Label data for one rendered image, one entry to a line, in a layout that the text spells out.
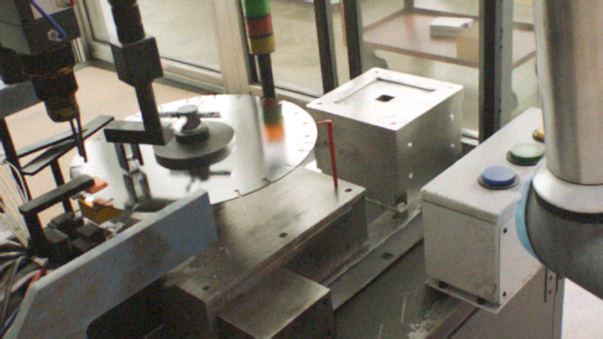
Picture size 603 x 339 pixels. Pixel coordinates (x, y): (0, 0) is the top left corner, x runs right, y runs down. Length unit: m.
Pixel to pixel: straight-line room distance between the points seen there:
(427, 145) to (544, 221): 0.41
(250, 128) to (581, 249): 0.47
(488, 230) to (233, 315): 0.32
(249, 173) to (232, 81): 0.75
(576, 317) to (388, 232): 1.12
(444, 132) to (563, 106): 0.51
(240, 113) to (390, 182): 0.25
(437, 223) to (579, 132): 0.29
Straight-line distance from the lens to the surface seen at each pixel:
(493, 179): 0.94
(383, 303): 1.00
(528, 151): 1.01
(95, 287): 0.75
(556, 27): 0.68
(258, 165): 0.93
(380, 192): 1.17
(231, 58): 1.62
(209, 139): 0.99
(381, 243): 1.09
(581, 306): 2.20
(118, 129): 0.94
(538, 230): 0.82
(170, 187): 0.92
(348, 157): 1.18
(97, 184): 0.92
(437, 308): 0.99
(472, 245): 0.94
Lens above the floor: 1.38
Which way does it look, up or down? 29 degrees down
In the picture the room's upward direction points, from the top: 8 degrees counter-clockwise
